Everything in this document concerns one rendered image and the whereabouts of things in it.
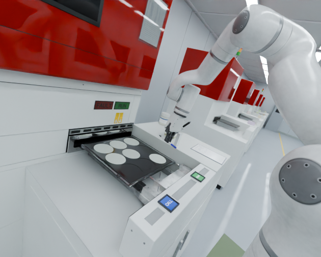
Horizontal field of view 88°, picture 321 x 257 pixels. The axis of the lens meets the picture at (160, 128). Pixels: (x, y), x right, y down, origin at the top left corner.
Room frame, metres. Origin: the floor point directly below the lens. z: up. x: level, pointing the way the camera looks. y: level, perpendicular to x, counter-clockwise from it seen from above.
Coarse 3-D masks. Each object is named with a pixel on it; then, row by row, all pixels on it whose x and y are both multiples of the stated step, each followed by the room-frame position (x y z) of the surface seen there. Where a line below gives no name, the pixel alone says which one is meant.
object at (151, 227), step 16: (208, 176) 0.72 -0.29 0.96; (176, 192) 0.53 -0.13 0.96; (192, 192) 0.56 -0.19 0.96; (144, 208) 0.41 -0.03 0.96; (160, 208) 0.43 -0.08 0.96; (176, 208) 0.45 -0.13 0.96; (192, 208) 0.59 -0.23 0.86; (128, 224) 0.36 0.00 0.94; (144, 224) 0.35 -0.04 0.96; (160, 224) 0.37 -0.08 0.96; (176, 224) 0.45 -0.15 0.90; (128, 240) 0.35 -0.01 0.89; (144, 240) 0.33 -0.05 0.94; (160, 240) 0.35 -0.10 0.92; (128, 256) 0.34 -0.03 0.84; (144, 256) 0.32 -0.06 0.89
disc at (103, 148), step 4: (100, 144) 0.80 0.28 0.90; (104, 144) 0.82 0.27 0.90; (96, 148) 0.75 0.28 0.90; (100, 148) 0.76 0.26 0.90; (104, 148) 0.77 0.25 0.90; (108, 148) 0.79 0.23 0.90; (112, 148) 0.80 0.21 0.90; (100, 152) 0.73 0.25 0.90; (104, 152) 0.74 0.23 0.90; (108, 152) 0.75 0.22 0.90
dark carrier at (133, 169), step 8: (128, 136) 1.02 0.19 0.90; (88, 144) 0.76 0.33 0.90; (96, 144) 0.79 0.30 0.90; (128, 144) 0.91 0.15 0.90; (144, 144) 0.98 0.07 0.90; (96, 152) 0.71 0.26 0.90; (112, 152) 0.76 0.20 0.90; (120, 152) 0.79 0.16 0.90; (144, 152) 0.87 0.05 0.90; (152, 152) 0.90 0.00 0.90; (104, 160) 0.67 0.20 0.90; (128, 160) 0.74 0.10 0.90; (136, 160) 0.76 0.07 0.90; (144, 160) 0.79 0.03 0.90; (168, 160) 0.87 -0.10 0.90; (120, 168) 0.65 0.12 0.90; (128, 168) 0.67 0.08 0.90; (136, 168) 0.69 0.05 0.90; (144, 168) 0.71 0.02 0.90; (152, 168) 0.73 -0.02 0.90; (128, 176) 0.61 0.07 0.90; (136, 176) 0.63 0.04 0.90
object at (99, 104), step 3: (96, 102) 0.82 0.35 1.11; (99, 102) 0.83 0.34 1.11; (102, 102) 0.85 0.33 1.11; (105, 102) 0.87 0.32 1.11; (108, 102) 0.88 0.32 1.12; (111, 102) 0.90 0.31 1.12; (96, 105) 0.82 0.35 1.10; (99, 105) 0.84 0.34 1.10; (102, 105) 0.85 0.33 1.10; (105, 105) 0.87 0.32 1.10; (108, 105) 0.89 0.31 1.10; (111, 105) 0.90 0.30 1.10; (96, 108) 0.82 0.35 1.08; (99, 108) 0.84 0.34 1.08; (102, 108) 0.86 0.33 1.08; (105, 108) 0.87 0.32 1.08; (108, 108) 0.89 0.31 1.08; (111, 108) 0.91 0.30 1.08
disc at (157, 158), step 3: (150, 156) 0.85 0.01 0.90; (153, 156) 0.86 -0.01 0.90; (156, 156) 0.87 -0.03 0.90; (159, 156) 0.89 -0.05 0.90; (153, 159) 0.83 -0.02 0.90; (156, 159) 0.84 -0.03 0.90; (159, 159) 0.85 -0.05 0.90; (162, 159) 0.86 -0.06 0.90; (165, 159) 0.87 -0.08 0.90; (156, 162) 0.80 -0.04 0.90; (159, 162) 0.82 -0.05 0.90; (162, 162) 0.82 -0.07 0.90; (165, 162) 0.84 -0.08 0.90
